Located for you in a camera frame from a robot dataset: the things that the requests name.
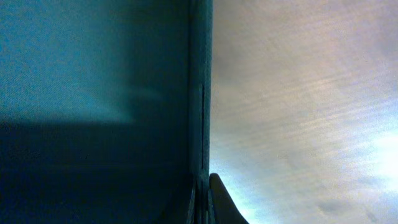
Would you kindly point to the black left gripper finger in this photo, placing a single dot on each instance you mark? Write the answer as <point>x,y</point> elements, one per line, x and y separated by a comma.
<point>222,205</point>

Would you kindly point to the dark green gift box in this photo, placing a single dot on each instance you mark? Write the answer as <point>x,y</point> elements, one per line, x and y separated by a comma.
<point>105,111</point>

